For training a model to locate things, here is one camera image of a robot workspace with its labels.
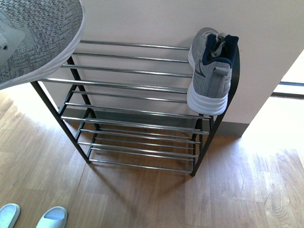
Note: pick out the grey knit sneaker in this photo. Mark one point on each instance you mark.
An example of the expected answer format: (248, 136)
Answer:
(211, 57)
(37, 37)

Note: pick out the light blue slipper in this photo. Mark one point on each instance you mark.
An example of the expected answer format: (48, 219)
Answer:
(9, 214)
(55, 217)

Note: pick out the black metal shoe rack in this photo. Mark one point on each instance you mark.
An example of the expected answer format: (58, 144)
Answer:
(90, 128)

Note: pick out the dark window frame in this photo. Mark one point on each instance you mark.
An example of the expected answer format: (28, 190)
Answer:
(289, 89)

